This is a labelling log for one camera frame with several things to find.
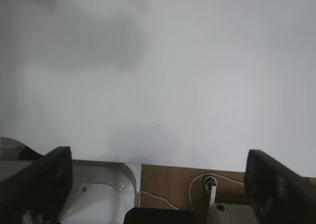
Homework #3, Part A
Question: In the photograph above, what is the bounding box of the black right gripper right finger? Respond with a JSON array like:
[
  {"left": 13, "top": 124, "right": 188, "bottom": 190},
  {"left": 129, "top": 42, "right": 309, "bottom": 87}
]
[{"left": 243, "top": 149, "right": 316, "bottom": 224}]

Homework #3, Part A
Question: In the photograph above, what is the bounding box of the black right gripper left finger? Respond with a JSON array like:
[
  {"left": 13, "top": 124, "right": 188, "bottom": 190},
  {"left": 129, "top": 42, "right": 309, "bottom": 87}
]
[{"left": 0, "top": 146, "right": 74, "bottom": 224}]

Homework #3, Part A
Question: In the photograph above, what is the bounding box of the round metal connector socket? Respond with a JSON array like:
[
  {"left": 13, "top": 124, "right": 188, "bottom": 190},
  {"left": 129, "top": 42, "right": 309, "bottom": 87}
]
[{"left": 201, "top": 175, "right": 218, "bottom": 190}]

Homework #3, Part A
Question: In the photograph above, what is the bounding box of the grey metal bracket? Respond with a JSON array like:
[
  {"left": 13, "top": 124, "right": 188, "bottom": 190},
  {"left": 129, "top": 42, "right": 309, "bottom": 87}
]
[{"left": 206, "top": 184, "right": 255, "bottom": 224}]

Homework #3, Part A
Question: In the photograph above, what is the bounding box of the thin white cable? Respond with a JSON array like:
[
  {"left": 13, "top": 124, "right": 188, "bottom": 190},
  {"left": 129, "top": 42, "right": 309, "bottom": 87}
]
[{"left": 142, "top": 172, "right": 245, "bottom": 211}]

